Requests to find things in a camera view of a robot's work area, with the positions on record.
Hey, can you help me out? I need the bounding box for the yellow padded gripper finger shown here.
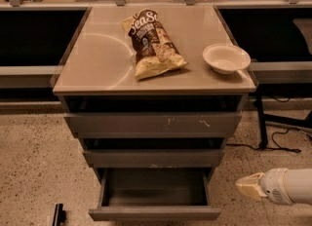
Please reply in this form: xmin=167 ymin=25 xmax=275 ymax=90
xmin=235 ymin=172 xmax=267 ymax=201

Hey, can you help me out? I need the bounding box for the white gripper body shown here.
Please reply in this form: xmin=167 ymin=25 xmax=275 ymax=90
xmin=259 ymin=169 xmax=293 ymax=206

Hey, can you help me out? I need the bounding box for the grey bottom drawer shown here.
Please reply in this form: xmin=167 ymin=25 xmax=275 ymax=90
xmin=89 ymin=169 xmax=220 ymax=221

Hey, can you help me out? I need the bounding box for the grey drawer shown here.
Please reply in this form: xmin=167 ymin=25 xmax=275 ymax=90
xmin=89 ymin=169 xmax=220 ymax=221
xmin=65 ymin=112 xmax=242 ymax=138
xmin=83 ymin=149 xmax=224 ymax=168

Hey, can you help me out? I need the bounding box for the grey middle drawer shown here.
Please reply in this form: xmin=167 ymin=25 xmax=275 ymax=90
xmin=83 ymin=149 xmax=224 ymax=168

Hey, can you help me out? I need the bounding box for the grey top drawer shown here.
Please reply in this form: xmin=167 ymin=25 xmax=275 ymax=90
xmin=65 ymin=112 xmax=242 ymax=138

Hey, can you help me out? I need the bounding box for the grey drawer cabinet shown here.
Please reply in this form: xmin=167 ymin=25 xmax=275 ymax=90
xmin=54 ymin=5 xmax=255 ymax=196

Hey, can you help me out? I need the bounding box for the black table leg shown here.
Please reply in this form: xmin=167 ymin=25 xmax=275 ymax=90
xmin=255 ymin=92 xmax=268 ymax=150

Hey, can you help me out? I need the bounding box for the white ceramic bowl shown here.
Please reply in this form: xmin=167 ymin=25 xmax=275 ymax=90
xmin=203 ymin=44 xmax=251 ymax=75

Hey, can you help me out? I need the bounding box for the brown yellow chip bag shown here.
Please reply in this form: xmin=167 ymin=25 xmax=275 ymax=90
xmin=121 ymin=9 xmax=187 ymax=80

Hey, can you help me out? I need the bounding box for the black object on floor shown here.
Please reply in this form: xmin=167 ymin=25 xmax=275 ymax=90
xmin=52 ymin=204 xmax=66 ymax=226

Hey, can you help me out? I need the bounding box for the black floor cable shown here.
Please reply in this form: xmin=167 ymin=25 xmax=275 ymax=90
xmin=225 ymin=128 xmax=312 ymax=154

